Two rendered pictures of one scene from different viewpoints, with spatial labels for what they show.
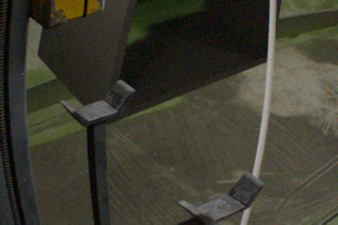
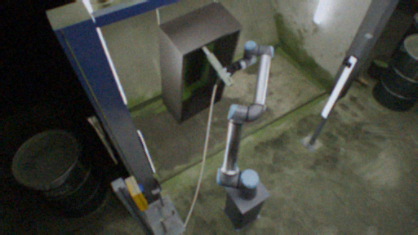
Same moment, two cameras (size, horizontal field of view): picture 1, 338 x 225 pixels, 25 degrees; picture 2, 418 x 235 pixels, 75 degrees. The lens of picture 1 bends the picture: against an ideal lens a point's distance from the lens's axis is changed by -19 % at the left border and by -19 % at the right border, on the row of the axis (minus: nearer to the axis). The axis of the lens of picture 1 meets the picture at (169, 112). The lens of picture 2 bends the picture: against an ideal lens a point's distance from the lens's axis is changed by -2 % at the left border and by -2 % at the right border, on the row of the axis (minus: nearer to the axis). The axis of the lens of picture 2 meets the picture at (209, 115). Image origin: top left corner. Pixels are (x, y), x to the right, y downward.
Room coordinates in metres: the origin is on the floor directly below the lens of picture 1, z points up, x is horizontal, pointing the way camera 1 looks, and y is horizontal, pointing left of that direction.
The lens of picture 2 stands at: (0.03, -0.39, 3.02)
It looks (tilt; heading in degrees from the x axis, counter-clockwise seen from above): 53 degrees down; 6
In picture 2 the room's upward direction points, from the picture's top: 1 degrees counter-clockwise
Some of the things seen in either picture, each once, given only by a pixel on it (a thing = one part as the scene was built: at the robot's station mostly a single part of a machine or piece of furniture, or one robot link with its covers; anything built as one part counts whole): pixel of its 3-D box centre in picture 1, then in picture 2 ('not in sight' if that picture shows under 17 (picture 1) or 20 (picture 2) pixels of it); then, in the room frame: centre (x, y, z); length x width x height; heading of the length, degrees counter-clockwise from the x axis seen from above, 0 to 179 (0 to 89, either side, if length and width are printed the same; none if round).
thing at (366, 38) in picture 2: not in sight; (333, 101); (1.99, -1.46, 0.82); 0.05 x 0.05 x 1.64; 37
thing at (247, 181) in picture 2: not in sight; (247, 181); (1.02, -0.60, 0.83); 0.17 x 0.15 x 0.18; 84
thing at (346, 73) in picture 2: not in sight; (337, 90); (1.96, -1.43, 1.02); 0.06 x 0.02 x 0.83; 37
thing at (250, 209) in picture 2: not in sight; (243, 202); (1.02, -0.61, 0.32); 0.31 x 0.31 x 0.64; 37
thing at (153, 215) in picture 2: not in sight; (164, 219); (0.66, 0.05, 0.78); 0.31 x 0.23 x 0.01; 37
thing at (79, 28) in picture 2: not in sight; (126, 144); (1.10, 0.38, 1.14); 0.18 x 0.18 x 2.29; 37
